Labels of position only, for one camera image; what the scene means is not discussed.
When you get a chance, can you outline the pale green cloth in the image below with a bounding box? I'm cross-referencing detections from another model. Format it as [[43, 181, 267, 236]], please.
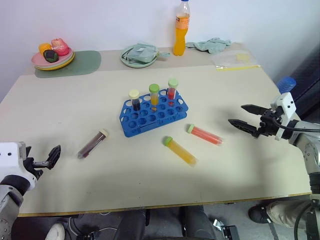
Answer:
[[185, 37, 234, 55]]

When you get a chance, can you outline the green-capped orange-red liquid tube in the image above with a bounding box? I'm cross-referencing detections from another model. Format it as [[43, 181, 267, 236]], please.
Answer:
[[185, 123, 224, 147]]

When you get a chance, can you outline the green-capped yellow liquid tube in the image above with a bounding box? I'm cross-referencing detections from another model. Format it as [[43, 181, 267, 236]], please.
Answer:
[[148, 83, 161, 113], [161, 135, 199, 168]]

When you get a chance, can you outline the orange soda plastic bottle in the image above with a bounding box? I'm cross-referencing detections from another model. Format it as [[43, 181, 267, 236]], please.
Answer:
[[172, 0, 192, 57]]

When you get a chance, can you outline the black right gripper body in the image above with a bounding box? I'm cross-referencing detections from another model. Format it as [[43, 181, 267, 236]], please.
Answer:
[[251, 108, 283, 140]]

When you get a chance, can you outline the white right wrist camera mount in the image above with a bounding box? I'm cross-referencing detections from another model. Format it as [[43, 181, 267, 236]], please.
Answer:
[[270, 92, 297, 141]]

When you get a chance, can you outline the clear zip plastic bag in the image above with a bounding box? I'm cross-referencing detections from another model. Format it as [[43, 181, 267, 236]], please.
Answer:
[[210, 49, 262, 73]]

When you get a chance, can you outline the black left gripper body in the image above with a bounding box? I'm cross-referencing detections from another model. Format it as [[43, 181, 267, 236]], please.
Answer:
[[23, 145, 45, 180]]

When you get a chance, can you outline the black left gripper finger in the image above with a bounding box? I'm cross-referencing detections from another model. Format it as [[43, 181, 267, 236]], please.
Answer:
[[33, 144, 62, 171]]

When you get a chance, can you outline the black metal clamp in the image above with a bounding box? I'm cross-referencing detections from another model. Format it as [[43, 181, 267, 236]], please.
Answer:
[[213, 219, 238, 240]]

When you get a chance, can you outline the black hanging cable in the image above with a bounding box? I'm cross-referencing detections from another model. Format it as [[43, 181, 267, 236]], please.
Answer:
[[293, 201, 315, 240]]

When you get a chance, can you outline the cream-capped dark liquid tube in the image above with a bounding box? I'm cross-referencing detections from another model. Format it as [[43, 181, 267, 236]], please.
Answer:
[[128, 89, 142, 112]]

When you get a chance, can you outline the pink toy apple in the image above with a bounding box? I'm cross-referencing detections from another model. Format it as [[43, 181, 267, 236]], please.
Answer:
[[50, 37, 70, 57]]

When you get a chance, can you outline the green oval placemat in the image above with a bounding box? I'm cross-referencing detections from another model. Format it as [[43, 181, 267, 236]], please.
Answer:
[[34, 50, 102, 79]]

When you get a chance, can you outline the khaki trouser leg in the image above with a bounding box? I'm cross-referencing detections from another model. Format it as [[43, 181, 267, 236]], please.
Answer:
[[265, 199, 312, 229]]

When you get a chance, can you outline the white shoe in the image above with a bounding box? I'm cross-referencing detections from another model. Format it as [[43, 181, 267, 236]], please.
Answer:
[[45, 222, 66, 240]]

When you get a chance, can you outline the cream-capped purple liquid tube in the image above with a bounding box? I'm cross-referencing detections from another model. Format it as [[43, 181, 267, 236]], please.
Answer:
[[76, 127, 110, 161]]

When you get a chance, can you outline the blue test tube rack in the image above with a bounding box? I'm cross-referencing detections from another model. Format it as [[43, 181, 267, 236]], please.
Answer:
[[117, 88, 190, 139]]

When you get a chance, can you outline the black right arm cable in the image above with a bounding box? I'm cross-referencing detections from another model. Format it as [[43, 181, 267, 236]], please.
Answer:
[[271, 116, 320, 133]]

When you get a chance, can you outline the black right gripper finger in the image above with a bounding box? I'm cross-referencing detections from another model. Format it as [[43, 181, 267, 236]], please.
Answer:
[[240, 104, 270, 117], [227, 118, 259, 137]]

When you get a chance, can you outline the pink plate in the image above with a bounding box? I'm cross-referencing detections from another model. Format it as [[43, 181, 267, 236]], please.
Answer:
[[30, 48, 74, 68]]

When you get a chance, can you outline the green-capped red liquid tube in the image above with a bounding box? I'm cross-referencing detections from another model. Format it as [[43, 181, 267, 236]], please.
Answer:
[[167, 78, 179, 108]]

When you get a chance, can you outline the blue bottle cap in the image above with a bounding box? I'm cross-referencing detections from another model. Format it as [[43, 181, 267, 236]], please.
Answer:
[[277, 76, 297, 95]]

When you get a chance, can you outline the orange toy fruit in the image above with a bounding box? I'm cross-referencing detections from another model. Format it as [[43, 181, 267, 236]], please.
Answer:
[[38, 42, 52, 55]]

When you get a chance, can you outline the light green plate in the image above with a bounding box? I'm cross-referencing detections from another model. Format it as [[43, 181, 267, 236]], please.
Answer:
[[120, 46, 159, 69]]

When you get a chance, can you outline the black shoe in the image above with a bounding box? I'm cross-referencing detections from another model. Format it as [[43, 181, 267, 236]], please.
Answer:
[[247, 203, 273, 225]]

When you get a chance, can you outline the yellow plate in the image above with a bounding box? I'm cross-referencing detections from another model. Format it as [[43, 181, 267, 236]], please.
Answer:
[[34, 53, 76, 72]]

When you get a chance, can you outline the dark green toy fruit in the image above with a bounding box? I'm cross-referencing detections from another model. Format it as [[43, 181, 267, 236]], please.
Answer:
[[42, 49, 60, 63]]

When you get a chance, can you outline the dark rounded shape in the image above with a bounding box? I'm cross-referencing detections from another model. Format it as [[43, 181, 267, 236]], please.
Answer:
[[179, 204, 217, 240]]

